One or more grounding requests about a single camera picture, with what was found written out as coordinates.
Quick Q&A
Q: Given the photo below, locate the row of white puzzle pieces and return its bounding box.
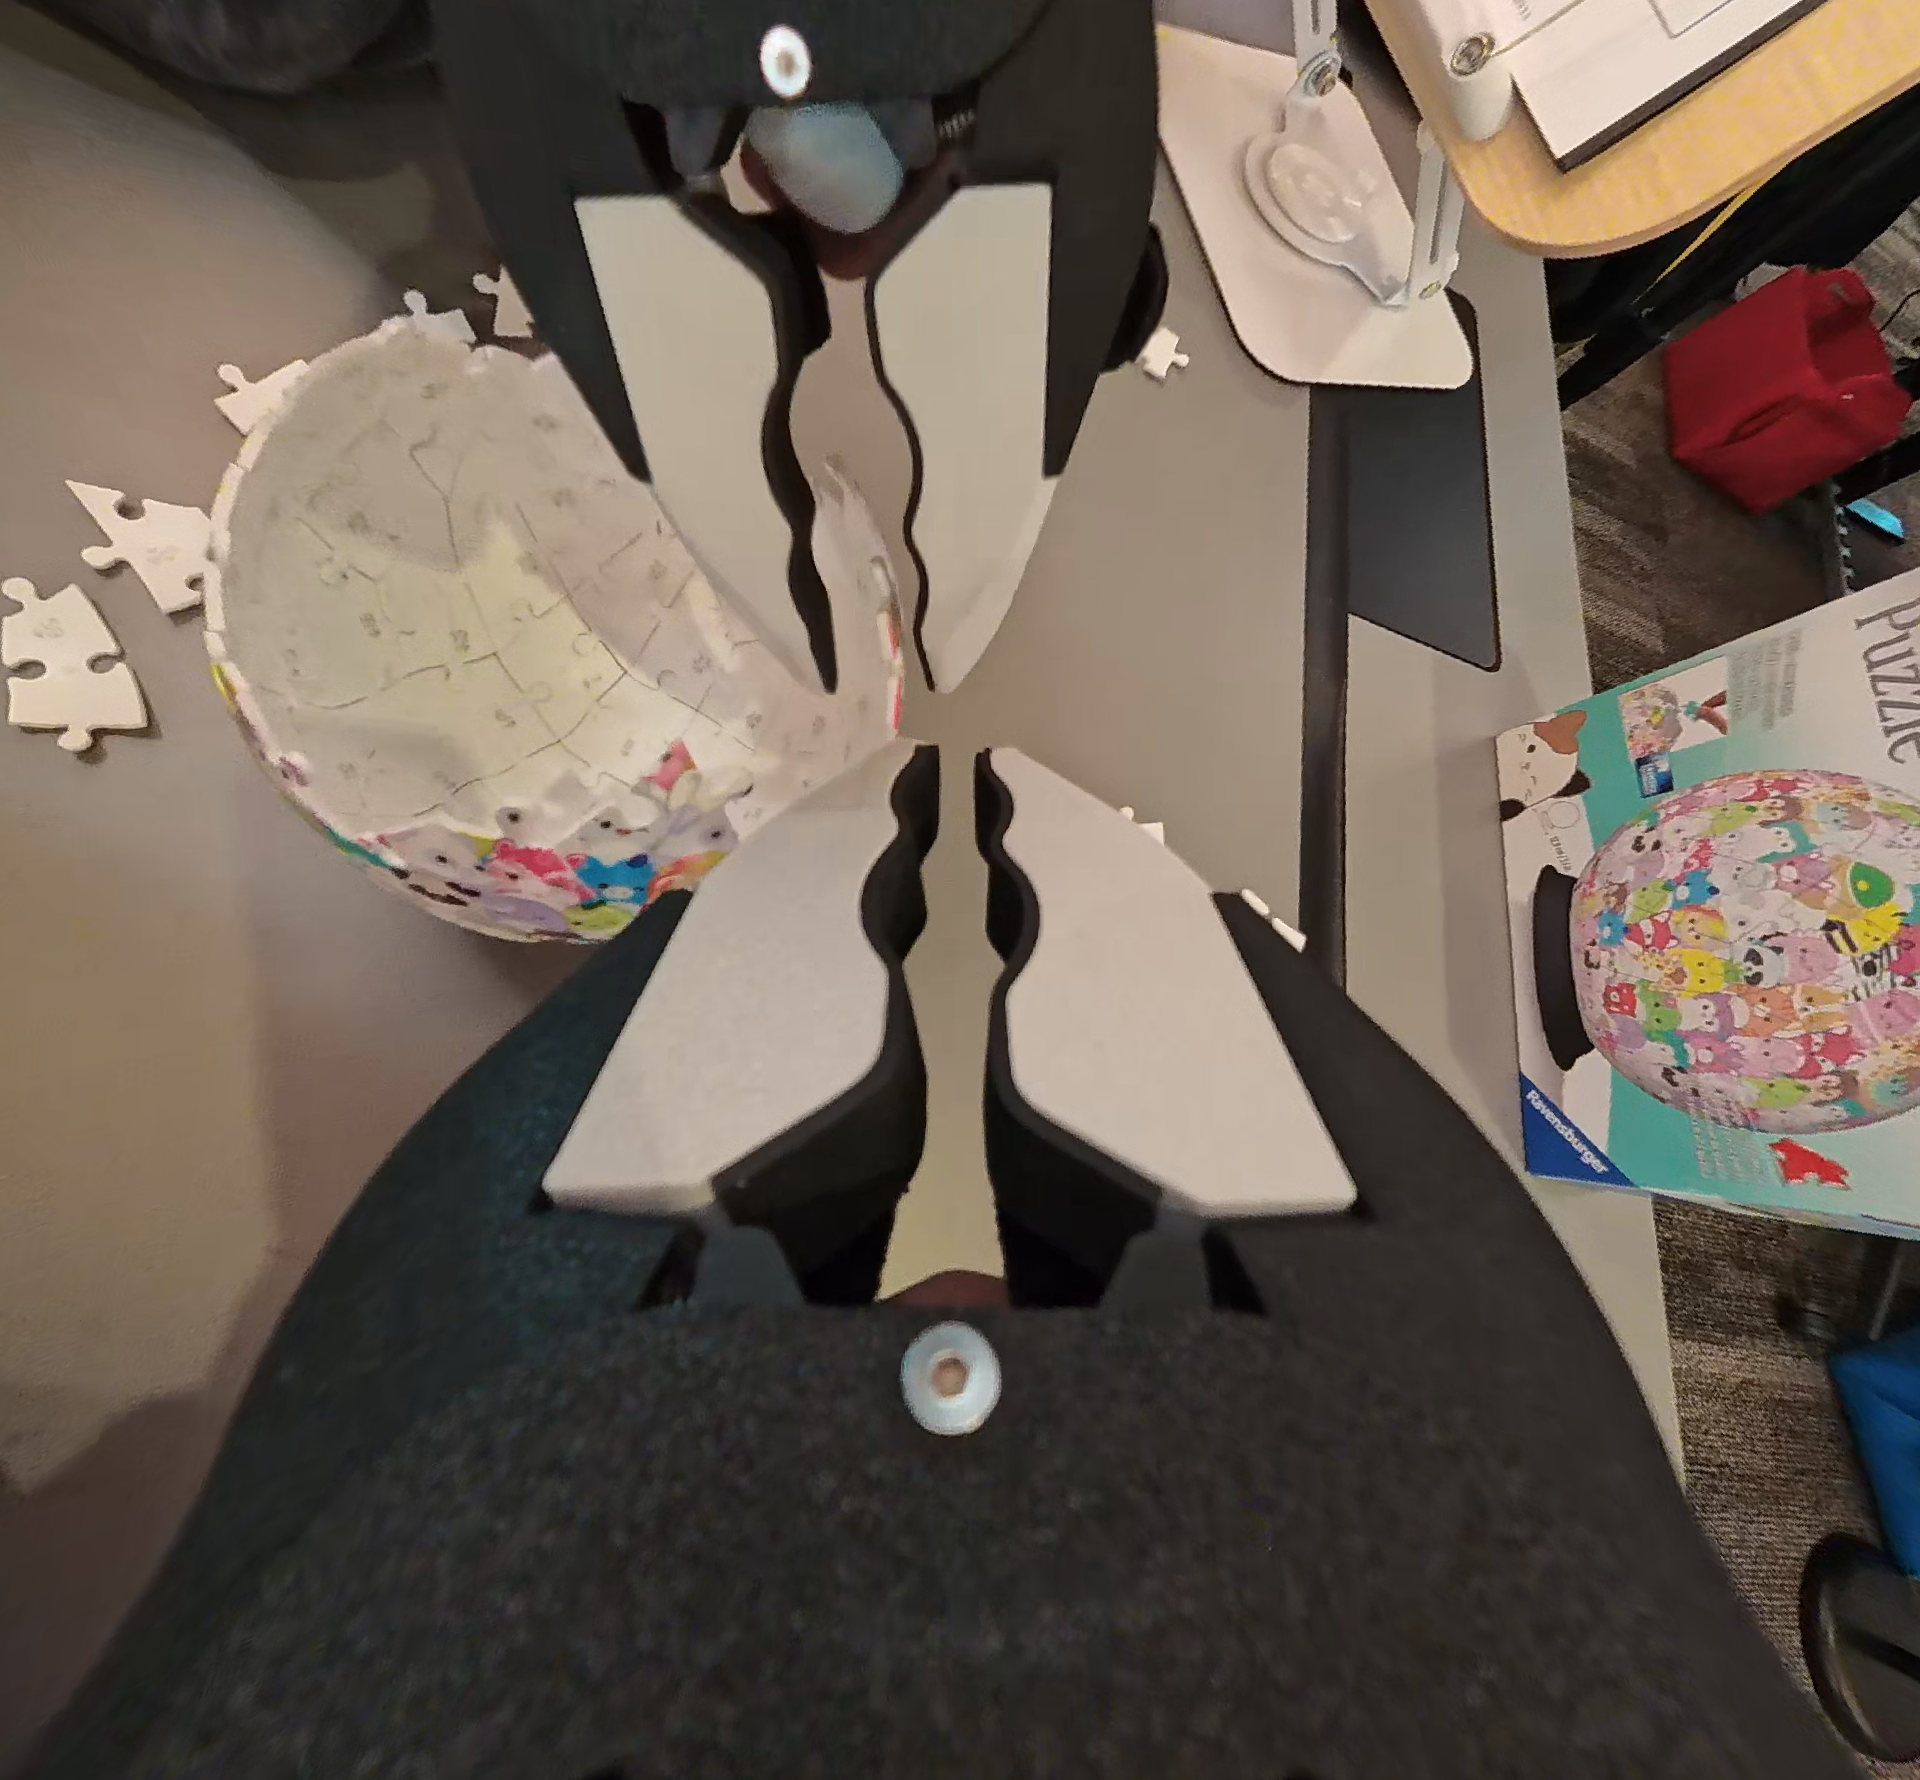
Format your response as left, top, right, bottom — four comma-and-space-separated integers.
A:
0, 281, 541, 756

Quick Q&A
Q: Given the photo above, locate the light wooden board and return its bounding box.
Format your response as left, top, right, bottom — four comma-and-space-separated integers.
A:
1321, 0, 1920, 265

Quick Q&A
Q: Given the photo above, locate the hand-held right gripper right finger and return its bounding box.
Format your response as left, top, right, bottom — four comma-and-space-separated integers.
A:
965, 746, 1361, 1308

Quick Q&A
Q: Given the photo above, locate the colourful puzzle box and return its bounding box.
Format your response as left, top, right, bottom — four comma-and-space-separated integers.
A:
1495, 567, 1920, 1243

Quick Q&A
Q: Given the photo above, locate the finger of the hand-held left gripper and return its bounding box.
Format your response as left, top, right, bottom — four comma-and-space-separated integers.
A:
570, 185, 858, 701
865, 176, 1059, 701

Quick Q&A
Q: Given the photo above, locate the black flat panel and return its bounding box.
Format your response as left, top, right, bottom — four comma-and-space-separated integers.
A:
1336, 377, 1502, 673

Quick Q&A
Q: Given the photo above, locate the colourful puzzle ball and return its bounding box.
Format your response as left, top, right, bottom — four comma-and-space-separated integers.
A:
205, 312, 918, 941

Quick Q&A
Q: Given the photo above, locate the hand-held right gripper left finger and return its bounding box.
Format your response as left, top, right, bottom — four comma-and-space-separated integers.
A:
543, 748, 943, 1302

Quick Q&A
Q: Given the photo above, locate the red cloth bag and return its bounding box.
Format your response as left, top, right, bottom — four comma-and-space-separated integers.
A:
1665, 267, 1908, 513

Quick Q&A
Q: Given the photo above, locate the white desk stand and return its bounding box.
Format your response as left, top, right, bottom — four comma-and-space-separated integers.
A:
1158, 0, 1502, 393

